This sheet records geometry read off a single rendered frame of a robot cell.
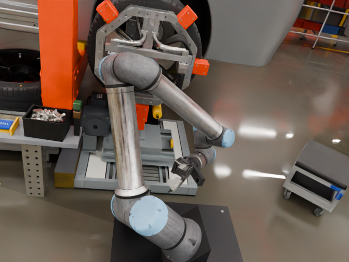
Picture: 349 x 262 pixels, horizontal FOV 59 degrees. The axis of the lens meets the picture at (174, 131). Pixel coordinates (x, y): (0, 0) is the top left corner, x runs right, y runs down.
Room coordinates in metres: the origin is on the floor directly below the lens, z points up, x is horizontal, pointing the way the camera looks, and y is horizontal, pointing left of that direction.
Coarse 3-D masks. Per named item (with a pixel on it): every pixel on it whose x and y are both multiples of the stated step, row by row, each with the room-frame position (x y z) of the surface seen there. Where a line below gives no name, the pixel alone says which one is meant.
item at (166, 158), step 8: (160, 128) 2.02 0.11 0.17; (160, 136) 1.92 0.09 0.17; (168, 136) 1.94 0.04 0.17; (168, 144) 1.87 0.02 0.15; (104, 152) 1.59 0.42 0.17; (112, 152) 1.63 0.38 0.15; (144, 152) 1.69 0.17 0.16; (152, 152) 1.71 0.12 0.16; (168, 152) 1.74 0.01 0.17; (104, 160) 1.59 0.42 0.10; (112, 160) 1.60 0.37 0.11; (144, 160) 1.64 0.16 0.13; (152, 160) 1.66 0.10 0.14; (160, 160) 1.67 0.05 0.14; (168, 160) 1.68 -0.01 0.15
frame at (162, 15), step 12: (120, 12) 1.61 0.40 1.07; (132, 12) 1.58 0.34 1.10; (144, 12) 1.60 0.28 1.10; (156, 12) 1.61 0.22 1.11; (168, 12) 1.64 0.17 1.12; (108, 24) 1.56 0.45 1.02; (120, 24) 1.57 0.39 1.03; (180, 24) 1.64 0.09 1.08; (96, 36) 1.55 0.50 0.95; (96, 48) 1.55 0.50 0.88; (192, 48) 1.65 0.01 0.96; (96, 60) 1.55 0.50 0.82; (192, 60) 1.66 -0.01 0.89; (96, 72) 1.54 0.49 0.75; (144, 96) 1.65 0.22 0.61
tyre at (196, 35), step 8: (112, 0) 1.70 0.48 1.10; (120, 0) 1.65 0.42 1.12; (128, 0) 1.66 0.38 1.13; (136, 0) 1.67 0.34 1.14; (144, 0) 1.68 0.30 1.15; (152, 0) 1.69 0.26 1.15; (160, 0) 1.69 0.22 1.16; (168, 0) 1.71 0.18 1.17; (176, 0) 1.83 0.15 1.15; (120, 8) 1.65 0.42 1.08; (160, 8) 1.70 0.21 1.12; (168, 8) 1.70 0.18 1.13; (176, 8) 1.71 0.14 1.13; (96, 16) 1.65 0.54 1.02; (96, 24) 1.62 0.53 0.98; (192, 24) 1.74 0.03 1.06; (88, 32) 1.63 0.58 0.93; (96, 32) 1.62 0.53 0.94; (192, 32) 1.74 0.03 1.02; (88, 40) 1.62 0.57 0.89; (200, 40) 1.76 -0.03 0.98; (88, 48) 1.62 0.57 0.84; (200, 48) 1.76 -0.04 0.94; (88, 56) 1.62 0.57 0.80; (200, 56) 1.76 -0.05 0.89; (192, 80) 1.77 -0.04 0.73; (104, 88) 1.65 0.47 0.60
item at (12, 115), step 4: (0, 112) 1.46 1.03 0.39; (4, 112) 1.47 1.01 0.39; (8, 112) 1.48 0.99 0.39; (12, 112) 1.49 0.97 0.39; (16, 112) 1.50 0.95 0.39; (20, 112) 1.51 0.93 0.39; (24, 112) 1.52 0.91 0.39; (0, 116) 1.45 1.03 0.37; (4, 116) 1.46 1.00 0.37; (8, 116) 1.46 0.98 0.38; (12, 116) 1.47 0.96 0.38; (16, 116) 1.47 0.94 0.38; (20, 116) 1.48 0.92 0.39; (20, 120) 1.47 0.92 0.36
